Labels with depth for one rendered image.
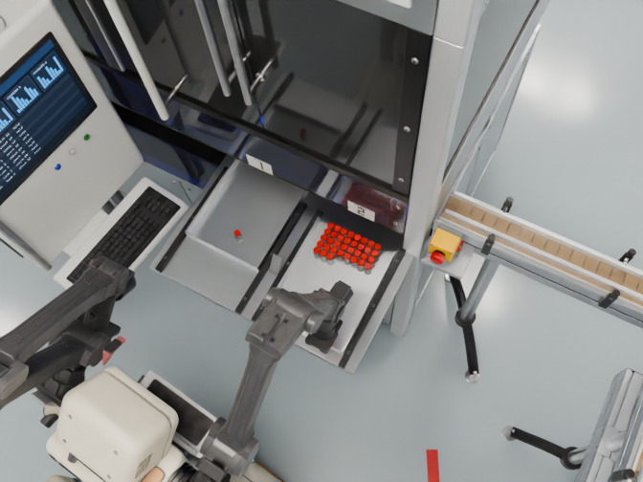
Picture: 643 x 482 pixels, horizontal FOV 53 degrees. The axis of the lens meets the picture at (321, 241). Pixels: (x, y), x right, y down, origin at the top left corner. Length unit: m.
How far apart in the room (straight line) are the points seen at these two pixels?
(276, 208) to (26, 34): 0.84
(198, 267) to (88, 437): 0.74
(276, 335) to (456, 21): 0.61
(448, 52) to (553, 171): 2.09
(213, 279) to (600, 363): 1.67
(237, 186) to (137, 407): 0.90
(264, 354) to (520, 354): 1.79
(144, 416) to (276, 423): 1.36
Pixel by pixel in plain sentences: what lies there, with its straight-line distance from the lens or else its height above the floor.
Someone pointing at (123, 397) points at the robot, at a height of 1.34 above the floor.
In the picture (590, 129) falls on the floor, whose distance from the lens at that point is 3.39.
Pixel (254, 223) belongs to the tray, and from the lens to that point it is 2.01.
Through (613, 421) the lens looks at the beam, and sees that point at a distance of 2.30.
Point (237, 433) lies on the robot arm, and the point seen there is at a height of 1.33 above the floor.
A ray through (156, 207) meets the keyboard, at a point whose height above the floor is 0.82.
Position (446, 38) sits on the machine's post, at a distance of 1.16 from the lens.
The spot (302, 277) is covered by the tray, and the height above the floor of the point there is 0.88.
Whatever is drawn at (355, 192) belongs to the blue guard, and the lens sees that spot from 1.77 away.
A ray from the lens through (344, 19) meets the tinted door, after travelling 1.26.
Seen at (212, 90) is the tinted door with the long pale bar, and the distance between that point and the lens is 1.76.
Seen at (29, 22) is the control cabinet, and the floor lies 1.54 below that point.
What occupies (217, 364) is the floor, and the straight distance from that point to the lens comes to 2.81.
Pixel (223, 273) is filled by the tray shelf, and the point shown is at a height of 0.88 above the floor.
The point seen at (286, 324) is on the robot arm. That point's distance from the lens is 1.18.
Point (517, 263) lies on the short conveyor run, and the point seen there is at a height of 0.90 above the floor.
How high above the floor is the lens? 2.67
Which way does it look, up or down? 66 degrees down
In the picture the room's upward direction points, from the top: 8 degrees counter-clockwise
